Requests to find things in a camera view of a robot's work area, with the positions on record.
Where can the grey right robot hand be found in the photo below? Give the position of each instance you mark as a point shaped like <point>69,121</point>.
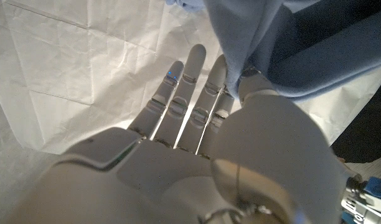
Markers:
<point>178,177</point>

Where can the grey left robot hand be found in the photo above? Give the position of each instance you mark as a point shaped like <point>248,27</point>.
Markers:
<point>368,199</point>

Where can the blue hoodie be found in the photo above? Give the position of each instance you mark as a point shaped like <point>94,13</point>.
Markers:
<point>302,56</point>

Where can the white creased backdrop sheet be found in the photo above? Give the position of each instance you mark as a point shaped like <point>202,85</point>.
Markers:
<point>69,62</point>

